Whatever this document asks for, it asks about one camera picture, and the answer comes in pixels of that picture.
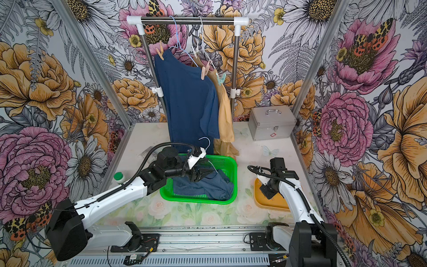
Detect white clothespin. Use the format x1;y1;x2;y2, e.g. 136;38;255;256
191;46;199;59

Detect slate blue t-shirt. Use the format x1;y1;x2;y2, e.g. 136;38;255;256
172;170;234;201

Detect green capped bottle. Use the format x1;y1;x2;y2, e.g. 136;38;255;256
113;172;126;184

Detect green perforated plastic basket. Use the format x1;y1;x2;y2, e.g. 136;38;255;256
160;155;238;205

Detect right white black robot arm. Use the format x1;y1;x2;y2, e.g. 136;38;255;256
248;158;341;267

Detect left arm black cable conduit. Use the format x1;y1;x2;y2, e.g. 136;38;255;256
24;142;197;249

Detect silver metal case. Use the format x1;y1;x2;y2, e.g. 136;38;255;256
249;106;296;141

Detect dark navy t-shirt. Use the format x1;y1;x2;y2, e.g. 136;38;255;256
154;50;220;155

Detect teal clothespin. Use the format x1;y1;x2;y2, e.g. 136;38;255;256
216;73;226;86

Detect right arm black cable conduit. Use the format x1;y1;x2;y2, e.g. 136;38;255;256
247;165;352;267

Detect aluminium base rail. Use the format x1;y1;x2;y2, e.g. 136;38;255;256
56;226;344;267

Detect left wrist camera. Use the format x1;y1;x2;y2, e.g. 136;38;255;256
187;147;206;169

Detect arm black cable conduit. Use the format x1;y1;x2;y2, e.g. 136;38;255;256
24;142;197;249
247;165;352;267

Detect clear plastic bag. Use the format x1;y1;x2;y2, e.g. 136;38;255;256
138;146;157;162

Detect tan t-shirt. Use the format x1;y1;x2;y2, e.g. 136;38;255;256
193;58;240;160

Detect tan clothespin on navy shirt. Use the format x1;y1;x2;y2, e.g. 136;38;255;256
156;42;164;61

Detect metal clothes rack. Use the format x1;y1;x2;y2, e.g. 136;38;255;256
126;16;250;111

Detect yellow plastic tray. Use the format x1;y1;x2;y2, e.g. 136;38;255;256
254;179;290;212

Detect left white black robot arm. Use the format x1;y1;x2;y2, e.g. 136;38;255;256
45;142;211;261

